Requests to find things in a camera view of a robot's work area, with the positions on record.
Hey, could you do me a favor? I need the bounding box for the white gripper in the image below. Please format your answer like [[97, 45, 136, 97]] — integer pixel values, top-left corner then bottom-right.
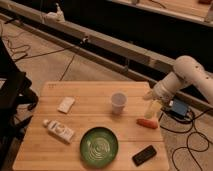
[[143, 72, 183, 119]]

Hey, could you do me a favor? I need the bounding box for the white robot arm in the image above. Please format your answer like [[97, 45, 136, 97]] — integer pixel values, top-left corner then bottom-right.
[[143, 55, 213, 119]]

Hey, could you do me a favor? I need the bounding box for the white sponge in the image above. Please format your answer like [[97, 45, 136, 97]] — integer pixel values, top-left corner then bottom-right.
[[57, 97, 75, 114]]

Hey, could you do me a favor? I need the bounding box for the blue power box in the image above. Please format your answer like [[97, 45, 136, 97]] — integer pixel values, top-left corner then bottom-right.
[[169, 99, 188, 118]]

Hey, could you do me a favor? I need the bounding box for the translucent plastic cup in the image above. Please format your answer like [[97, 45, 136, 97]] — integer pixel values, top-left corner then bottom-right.
[[111, 92, 127, 114]]

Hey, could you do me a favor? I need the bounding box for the black phone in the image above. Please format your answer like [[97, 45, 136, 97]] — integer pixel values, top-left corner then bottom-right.
[[132, 145, 157, 166]]

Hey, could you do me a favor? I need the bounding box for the green plate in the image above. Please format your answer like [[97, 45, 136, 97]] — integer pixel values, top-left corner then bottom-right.
[[80, 127, 119, 169]]

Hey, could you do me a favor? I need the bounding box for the wooden table board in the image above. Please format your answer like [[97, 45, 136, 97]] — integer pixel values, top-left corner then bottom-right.
[[12, 80, 170, 171]]

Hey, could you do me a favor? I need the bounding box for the white lotion tube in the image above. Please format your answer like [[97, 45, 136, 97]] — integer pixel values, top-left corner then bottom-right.
[[43, 119, 74, 143]]

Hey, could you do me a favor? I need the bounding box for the black chair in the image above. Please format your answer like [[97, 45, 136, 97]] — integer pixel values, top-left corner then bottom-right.
[[0, 37, 38, 168]]

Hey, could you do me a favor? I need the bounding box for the white object on rail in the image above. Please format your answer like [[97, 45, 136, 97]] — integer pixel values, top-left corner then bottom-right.
[[45, 4, 65, 22]]

